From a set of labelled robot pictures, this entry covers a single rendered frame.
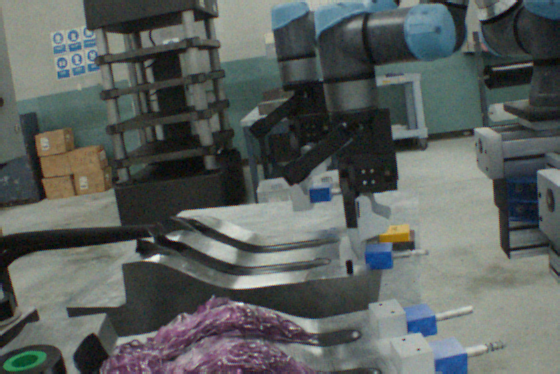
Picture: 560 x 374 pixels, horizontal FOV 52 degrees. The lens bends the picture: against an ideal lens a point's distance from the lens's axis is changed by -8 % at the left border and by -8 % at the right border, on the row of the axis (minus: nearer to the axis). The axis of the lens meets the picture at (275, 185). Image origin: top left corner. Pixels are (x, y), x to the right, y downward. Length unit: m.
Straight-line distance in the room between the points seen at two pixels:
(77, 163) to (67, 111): 0.77
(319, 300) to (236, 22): 6.69
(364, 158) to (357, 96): 0.09
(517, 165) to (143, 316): 0.79
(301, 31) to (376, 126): 0.35
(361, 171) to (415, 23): 0.22
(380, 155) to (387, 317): 0.23
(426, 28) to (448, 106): 6.82
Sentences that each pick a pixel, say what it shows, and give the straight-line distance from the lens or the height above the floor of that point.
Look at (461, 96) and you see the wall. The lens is 7.63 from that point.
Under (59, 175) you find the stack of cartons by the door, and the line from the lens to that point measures 7.79.
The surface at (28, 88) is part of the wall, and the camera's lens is 8.27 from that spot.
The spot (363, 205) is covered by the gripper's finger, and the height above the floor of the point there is 0.98.
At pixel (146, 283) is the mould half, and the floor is 0.90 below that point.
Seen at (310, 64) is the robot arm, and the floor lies 1.18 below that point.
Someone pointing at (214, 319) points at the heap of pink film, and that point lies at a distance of 0.73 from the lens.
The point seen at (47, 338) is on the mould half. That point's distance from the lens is 0.80.
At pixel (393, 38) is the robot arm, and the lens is 0.81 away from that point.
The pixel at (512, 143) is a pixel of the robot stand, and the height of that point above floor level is 0.97.
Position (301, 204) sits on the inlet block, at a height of 0.92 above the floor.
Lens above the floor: 1.19
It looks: 11 degrees down
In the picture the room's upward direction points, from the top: 9 degrees counter-clockwise
